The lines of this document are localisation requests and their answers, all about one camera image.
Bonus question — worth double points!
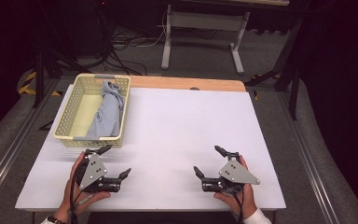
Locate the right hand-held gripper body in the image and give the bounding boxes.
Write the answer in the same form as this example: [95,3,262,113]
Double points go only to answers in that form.
[200,150,261,196]

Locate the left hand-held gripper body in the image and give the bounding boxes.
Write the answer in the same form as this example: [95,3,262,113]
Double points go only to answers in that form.
[75,149,122,193]

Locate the light blue knit garment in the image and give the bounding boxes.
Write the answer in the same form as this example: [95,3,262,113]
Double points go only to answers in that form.
[86,79,125,138]

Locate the pale yellow plastic basket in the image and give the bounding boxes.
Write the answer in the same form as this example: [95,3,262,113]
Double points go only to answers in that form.
[53,73,131,149]

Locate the person's left hand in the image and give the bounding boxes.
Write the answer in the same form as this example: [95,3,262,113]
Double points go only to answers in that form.
[55,151,111,223]

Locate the person's right hand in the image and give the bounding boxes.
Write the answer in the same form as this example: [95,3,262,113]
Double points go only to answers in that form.
[213,155,258,219]

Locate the white sheet table cover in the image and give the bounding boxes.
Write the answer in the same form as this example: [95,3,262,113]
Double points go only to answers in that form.
[14,83,287,213]

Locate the black metal stand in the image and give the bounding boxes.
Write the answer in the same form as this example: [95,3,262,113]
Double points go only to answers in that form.
[33,0,87,109]
[245,15,312,121]

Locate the yellow black hazard tape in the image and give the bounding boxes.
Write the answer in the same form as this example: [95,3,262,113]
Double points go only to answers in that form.
[18,71,63,97]

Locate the white metal stand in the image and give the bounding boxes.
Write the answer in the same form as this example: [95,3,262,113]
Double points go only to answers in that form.
[160,0,291,75]

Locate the right hand-held gripper black cable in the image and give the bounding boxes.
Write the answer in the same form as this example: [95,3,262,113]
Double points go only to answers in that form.
[228,186,245,224]

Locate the hand-held gripper black cable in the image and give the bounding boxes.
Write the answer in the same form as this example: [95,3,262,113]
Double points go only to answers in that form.
[69,174,79,224]
[228,186,245,224]

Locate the left hand-held gripper black cable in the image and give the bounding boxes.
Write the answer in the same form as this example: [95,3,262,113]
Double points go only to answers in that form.
[69,174,79,224]

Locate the dark bead bracelet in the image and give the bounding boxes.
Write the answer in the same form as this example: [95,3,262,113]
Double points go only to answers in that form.
[47,215,66,224]

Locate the metal floor rail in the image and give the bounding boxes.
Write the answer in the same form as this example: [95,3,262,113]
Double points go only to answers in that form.
[276,91,340,224]
[0,77,61,207]

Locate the black floor cables bundle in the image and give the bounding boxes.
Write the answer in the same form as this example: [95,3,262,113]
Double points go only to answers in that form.
[83,18,169,77]

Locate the white cable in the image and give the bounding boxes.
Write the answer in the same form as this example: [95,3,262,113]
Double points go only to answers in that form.
[135,8,170,49]

